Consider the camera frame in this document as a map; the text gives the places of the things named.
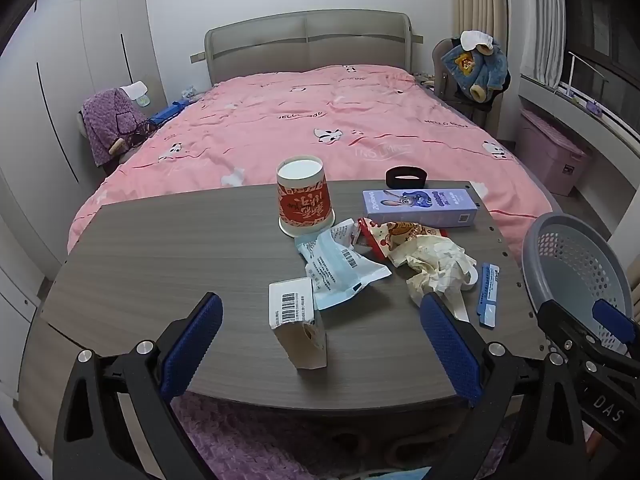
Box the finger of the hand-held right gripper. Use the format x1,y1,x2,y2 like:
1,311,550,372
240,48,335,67
591,299,640,356
536,299,608,363

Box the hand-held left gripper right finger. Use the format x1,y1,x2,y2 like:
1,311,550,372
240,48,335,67
419,292,588,480

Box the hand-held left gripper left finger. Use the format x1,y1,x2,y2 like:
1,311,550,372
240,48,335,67
52,292,224,480

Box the grey perforated plastic basket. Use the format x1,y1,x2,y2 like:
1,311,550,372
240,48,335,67
521,212,635,356

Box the blue strip packet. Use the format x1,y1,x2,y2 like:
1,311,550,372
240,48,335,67
477,261,502,330

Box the cream tissue paper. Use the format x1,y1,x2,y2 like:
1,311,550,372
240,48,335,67
387,234,478,323

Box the white barcode carton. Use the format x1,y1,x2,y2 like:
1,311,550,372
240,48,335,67
268,276,328,371

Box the red and white snack wrapper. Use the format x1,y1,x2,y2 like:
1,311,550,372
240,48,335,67
352,217,448,261

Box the white and blue plastic package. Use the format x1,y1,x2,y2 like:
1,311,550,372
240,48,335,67
294,219,392,311

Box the purple cartoon print box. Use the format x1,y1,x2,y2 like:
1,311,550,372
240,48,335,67
362,187,480,229

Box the red and white paper cup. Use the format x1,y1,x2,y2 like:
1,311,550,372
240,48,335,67
276,156,335,237

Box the black elastic band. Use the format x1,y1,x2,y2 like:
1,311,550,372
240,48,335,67
385,165,429,189

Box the person's purple fuzzy clothing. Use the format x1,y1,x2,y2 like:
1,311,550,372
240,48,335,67
170,392,501,480

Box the white bay window ledge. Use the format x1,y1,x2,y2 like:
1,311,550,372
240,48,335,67
517,75,640,221

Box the pink storage box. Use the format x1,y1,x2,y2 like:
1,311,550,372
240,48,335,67
515,107,593,197

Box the blue long box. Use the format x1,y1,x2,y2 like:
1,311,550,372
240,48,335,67
149,101,193,126

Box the purple fuzzy robe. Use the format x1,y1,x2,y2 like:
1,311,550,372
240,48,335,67
82,89,146,167

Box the pink printed blanket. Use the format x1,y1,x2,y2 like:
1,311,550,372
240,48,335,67
67,64,556,256

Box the black garment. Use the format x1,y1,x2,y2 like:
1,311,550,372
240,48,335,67
470,72,512,111

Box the blue plush jacket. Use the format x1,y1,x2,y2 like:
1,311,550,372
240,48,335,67
440,40,508,101

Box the grey brown chair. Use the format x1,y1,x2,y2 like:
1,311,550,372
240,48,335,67
432,39,511,126

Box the white cloth with trim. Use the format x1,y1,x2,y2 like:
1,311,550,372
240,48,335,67
460,31,496,53

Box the white sheer curtain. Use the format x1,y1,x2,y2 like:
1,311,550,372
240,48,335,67
520,0,566,88

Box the white wardrobe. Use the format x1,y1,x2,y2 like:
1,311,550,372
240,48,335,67
0,0,166,401

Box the grey upholstered bed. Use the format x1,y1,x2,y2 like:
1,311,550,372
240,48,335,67
67,10,563,256

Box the black cable bundle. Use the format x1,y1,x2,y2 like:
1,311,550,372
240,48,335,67
122,120,153,148

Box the white window rail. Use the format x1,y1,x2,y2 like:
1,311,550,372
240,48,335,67
560,52,640,136

